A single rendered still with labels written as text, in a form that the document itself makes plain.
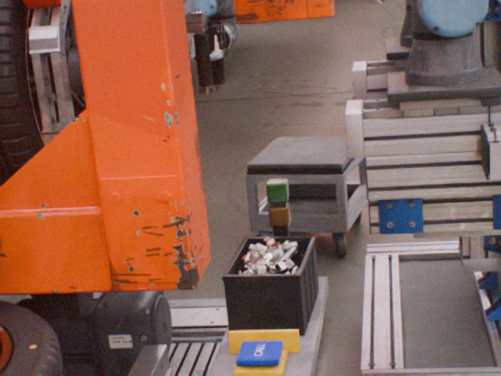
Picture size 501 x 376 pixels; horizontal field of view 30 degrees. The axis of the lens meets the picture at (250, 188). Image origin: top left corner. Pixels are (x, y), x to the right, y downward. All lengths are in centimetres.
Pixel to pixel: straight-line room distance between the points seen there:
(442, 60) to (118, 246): 70
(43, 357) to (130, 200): 31
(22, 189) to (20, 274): 16
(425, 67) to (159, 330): 78
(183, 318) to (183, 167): 111
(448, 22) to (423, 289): 94
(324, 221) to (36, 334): 171
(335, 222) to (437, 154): 138
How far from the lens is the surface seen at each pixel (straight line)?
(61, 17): 200
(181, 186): 165
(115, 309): 200
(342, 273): 312
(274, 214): 184
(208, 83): 234
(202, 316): 270
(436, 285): 247
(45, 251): 177
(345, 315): 281
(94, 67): 164
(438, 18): 168
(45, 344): 163
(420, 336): 219
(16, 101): 197
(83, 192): 173
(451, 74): 183
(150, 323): 201
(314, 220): 323
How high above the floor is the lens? 117
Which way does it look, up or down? 16 degrees down
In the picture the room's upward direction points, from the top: 5 degrees counter-clockwise
